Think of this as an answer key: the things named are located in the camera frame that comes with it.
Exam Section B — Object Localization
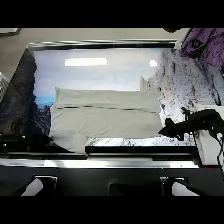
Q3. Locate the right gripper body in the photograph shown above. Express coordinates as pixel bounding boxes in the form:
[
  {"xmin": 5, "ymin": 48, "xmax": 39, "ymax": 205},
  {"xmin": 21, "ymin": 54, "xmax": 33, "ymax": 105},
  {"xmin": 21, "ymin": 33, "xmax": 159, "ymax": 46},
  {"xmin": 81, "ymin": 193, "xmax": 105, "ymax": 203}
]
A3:
[{"xmin": 158, "ymin": 117, "xmax": 185, "ymax": 141}]

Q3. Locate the grey garment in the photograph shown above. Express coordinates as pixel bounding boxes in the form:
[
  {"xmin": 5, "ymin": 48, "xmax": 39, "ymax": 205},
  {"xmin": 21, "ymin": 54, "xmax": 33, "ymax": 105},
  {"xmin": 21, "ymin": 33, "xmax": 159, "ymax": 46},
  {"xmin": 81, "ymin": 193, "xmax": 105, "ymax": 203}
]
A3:
[{"xmin": 48, "ymin": 87, "xmax": 164, "ymax": 155}]

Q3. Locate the purple garment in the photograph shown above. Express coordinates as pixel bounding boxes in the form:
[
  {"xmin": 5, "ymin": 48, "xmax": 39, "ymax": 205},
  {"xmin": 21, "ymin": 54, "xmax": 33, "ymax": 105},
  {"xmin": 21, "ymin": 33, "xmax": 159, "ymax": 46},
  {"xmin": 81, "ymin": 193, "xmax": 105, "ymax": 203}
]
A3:
[{"xmin": 179, "ymin": 27, "xmax": 224, "ymax": 78}]

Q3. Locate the black cable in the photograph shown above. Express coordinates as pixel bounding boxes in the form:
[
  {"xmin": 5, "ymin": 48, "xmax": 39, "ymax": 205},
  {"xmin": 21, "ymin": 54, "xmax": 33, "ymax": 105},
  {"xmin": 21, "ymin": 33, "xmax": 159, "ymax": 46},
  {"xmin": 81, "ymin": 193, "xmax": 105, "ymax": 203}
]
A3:
[{"xmin": 215, "ymin": 132, "xmax": 224, "ymax": 183}]

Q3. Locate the silver frame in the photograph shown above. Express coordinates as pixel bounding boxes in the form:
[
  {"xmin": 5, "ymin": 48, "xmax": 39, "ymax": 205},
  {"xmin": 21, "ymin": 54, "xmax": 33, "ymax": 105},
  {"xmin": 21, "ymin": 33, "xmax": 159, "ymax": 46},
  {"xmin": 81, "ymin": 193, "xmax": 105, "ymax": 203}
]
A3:
[{"xmin": 0, "ymin": 152, "xmax": 205, "ymax": 197}]

